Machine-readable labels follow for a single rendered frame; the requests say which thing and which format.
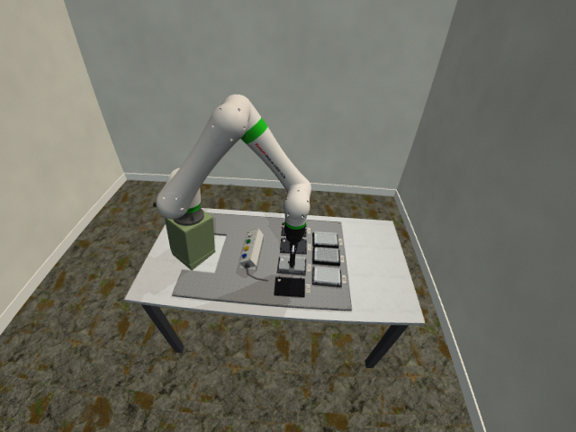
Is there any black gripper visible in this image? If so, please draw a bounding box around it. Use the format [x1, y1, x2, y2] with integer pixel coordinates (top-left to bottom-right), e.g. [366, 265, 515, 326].
[286, 235, 302, 272]

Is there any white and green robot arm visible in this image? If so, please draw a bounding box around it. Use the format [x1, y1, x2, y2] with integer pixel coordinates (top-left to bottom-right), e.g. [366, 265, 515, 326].
[153, 94, 311, 238]

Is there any cream button panel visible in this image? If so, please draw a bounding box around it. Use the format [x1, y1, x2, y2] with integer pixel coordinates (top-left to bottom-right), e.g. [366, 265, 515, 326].
[239, 229, 268, 282]

